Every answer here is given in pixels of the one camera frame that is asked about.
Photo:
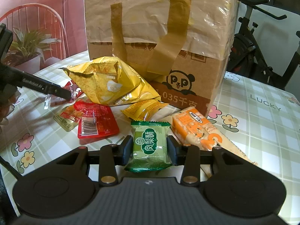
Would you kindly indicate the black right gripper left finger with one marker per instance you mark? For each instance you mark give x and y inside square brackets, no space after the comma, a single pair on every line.
[110,156]

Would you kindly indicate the large yellow chip bag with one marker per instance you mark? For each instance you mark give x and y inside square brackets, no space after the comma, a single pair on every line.
[111,82]

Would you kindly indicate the small yellow snack packet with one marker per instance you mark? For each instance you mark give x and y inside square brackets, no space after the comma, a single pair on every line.
[143,110]

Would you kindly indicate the checkered flower tablecloth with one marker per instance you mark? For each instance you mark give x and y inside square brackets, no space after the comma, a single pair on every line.
[262,121]

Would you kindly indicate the red barcode snack packet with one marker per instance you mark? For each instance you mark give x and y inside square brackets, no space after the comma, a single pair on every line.
[97,121]

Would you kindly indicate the green pineapple cake packet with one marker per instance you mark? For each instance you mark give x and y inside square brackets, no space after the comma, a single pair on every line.
[149,146]

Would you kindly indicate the red printed curtain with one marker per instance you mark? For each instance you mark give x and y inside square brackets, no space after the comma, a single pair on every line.
[44,32]

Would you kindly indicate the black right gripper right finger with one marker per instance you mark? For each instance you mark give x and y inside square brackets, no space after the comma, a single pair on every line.
[190,157]

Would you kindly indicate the red jerky snack packet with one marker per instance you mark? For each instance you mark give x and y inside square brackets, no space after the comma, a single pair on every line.
[75,90]

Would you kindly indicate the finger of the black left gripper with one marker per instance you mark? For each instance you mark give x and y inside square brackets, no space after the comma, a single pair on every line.
[18,78]

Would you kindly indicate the clear chicken snack packet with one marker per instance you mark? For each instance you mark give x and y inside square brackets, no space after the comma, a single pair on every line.
[68,118]

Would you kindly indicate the orange white snack packet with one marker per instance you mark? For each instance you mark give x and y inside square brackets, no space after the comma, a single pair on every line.
[192,128]

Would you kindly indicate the black exercise bike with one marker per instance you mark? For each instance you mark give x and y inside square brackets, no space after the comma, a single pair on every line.
[264,47]

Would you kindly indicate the taped cardboard box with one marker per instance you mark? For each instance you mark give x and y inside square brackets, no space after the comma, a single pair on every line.
[181,47]

